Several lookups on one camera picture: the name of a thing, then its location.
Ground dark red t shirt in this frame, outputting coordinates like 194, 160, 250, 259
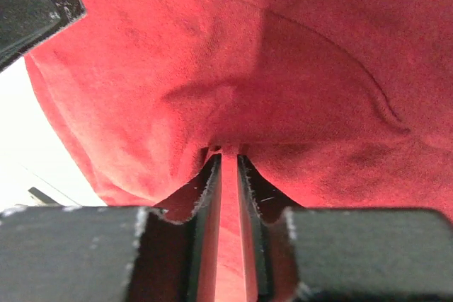
25, 0, 452, 301

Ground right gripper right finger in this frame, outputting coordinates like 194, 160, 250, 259
237, 156, 452, 301

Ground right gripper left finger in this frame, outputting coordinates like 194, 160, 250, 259
1, 154, 222, 301

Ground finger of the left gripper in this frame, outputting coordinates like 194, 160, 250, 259
1, 0, 86, 71

